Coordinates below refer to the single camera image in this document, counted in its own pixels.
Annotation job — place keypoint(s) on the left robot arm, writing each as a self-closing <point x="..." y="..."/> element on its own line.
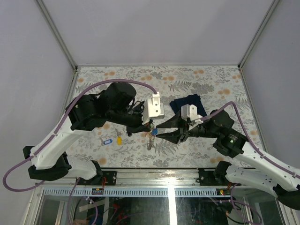
<point x="91" y="111"/>

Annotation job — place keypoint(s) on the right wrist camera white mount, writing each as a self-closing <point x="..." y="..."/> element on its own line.
<point x="191" y="113"/>

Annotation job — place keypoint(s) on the yellow key tag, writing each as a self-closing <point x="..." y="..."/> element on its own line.
<point x="119" y="138"/>

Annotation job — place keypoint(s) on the slotted grey cable duct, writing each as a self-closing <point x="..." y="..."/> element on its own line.
<point x="130" y="192"/>

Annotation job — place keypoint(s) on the blue key tag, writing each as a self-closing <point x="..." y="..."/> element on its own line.
<point x="105" y="142"/>

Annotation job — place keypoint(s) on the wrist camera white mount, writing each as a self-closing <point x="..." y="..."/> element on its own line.
<point x="153" y="109"/>
<point x="191" y="113"/>

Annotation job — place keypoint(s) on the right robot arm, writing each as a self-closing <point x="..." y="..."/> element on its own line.
<point x="267" y="174"/>

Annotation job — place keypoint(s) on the metal keyring with yellow handle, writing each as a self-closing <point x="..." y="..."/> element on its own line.
<point x="151" y="136"/>

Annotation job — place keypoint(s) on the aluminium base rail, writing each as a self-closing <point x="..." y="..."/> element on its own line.
<point x="151" y="177"/>

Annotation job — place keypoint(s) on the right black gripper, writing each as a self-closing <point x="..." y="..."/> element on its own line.
<point x="175" y="137"/>

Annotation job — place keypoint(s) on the dark blue folded cloth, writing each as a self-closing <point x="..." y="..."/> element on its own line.
<point x="194" y="99"/>

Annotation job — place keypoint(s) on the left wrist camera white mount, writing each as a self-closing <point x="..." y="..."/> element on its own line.
<point x="153" y="109"/>

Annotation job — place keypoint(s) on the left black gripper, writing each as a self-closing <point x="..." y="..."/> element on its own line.
<point x="138" y="127"/>

